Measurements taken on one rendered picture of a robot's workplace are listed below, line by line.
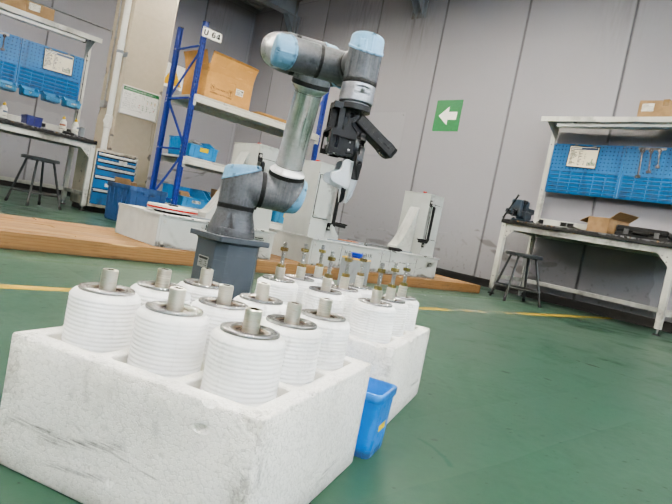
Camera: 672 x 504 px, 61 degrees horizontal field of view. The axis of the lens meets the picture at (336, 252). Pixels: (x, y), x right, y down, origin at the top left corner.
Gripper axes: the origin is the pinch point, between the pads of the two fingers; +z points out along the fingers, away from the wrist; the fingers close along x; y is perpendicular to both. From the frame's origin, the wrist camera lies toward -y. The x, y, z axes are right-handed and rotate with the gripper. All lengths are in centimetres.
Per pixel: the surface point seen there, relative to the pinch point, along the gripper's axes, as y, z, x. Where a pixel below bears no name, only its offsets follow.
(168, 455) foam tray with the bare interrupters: 32, 36, 54
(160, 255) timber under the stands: 35, 42, -201
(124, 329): 40, 26, 39
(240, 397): 25, 28, 55
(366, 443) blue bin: -3, 43, 29
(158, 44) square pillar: 78, -169, -650
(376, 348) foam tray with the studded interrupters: -7.4, 29.1, 16.0
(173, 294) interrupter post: 35, 19, 44
